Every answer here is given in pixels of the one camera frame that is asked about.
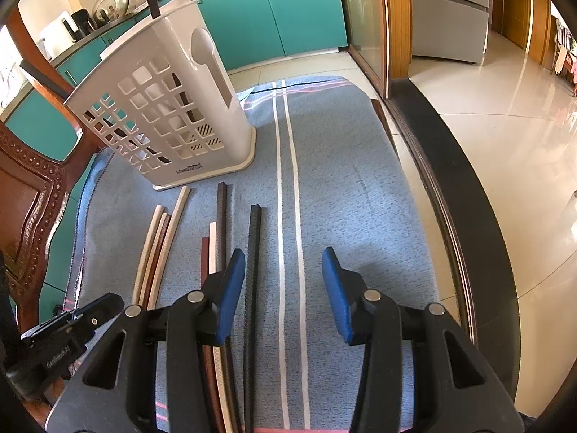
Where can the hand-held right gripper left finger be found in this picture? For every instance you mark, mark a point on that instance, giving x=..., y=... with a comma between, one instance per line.
x=232, y=288

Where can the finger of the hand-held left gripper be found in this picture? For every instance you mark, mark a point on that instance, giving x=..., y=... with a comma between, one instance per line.
x=101, y=309

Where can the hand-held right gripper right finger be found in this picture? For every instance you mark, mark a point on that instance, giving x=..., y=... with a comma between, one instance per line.
x=336, y=293

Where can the beige chopstick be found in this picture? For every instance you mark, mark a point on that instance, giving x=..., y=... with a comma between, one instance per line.
x=156, y=214
x=213, y=243
x=184, y=198

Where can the dark brown chopstick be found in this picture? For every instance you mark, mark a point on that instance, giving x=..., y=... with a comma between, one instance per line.
x=222, y=216

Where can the white plastic utensil holder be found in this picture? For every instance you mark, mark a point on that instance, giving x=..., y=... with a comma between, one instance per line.
x=212, y=99

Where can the blue striped cloth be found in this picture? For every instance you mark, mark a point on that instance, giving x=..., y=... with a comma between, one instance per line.
x=351, y=189

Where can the carved wooden chair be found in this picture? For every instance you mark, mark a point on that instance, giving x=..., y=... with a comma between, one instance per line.
x=27, y=198

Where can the glass sliding door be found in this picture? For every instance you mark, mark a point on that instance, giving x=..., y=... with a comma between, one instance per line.
x=365, y=18

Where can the white cutting board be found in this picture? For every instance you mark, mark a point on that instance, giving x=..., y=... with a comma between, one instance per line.
x=56, y=31

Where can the dark kitchen countertop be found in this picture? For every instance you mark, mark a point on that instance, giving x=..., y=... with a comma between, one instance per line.
x=112, y=27

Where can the black kitchen appliance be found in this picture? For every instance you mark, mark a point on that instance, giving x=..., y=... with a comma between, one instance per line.
x=81, y=20

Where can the silver refrigerator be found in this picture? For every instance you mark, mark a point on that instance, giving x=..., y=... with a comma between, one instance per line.
x=450, y=22

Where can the metal wok lid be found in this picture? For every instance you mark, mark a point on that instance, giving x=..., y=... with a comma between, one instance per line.
x=112, y=4

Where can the hanging clothes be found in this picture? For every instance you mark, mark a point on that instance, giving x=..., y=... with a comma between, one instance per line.
x=569, y=63

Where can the wooden door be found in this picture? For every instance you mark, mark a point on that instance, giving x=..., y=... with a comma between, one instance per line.
x=514, y=4

